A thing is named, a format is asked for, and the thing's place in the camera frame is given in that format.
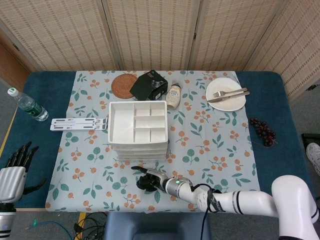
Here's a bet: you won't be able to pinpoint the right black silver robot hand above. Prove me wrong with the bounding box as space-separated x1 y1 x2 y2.
131 165 170 193

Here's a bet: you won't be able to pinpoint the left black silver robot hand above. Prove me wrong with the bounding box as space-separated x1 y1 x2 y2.
0 141 48 203

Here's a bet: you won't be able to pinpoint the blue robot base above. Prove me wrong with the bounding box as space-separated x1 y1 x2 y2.
103 211 211 240

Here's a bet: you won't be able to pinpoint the white drawer organizer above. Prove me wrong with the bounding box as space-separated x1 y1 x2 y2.
107 100 169 161

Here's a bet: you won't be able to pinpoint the black cardboard box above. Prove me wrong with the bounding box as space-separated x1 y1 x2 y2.
129 69 169 102

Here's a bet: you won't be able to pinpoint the floral print tablecloth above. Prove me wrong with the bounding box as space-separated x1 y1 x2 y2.
44 70 265 213

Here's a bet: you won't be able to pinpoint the clear water bottle green label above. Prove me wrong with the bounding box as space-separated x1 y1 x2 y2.
6 87 49 122

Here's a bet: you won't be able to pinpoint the mayonnaise jar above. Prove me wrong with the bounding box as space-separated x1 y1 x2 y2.
165 80 183 111

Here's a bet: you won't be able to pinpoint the white folding stand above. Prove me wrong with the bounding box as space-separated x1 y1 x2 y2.
49 117 109 132

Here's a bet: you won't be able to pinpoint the round woven brown coaster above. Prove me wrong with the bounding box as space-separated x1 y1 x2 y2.
110 73 139 100

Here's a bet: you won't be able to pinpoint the white plate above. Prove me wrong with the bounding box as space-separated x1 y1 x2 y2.
205 77 247 111

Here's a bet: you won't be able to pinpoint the silver fork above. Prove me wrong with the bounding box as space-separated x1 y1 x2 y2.
212 87 248 98

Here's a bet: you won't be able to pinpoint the silver table knife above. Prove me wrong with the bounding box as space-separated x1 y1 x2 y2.
207 91 251 103

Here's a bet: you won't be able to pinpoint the brown wooden door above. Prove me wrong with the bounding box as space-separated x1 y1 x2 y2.
0 37 32 86

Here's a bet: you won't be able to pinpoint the dark purple grape bunch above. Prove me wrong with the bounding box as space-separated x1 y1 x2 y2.
249 116 278 147

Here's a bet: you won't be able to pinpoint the blue fabric table cover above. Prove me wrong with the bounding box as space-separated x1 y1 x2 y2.
0 70 318 213

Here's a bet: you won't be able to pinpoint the bamboo folding screen panel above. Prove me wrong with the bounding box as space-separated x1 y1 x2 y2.
189 0 286 72
0 0 120 72
101 0 202 72
243 0 320 101

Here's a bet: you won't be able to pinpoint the white shoe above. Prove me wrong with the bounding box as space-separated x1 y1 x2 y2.
305 142 320 176

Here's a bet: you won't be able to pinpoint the black stand base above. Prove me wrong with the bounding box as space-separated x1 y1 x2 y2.
301 133 320 151

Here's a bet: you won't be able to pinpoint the blue floor cable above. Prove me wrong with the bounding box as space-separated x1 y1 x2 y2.
26 219 76 238

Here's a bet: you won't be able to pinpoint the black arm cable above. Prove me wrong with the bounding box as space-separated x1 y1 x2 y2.
189 183 224 240

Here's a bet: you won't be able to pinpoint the black floor cables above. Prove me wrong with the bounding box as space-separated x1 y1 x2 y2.
73 212 108 240

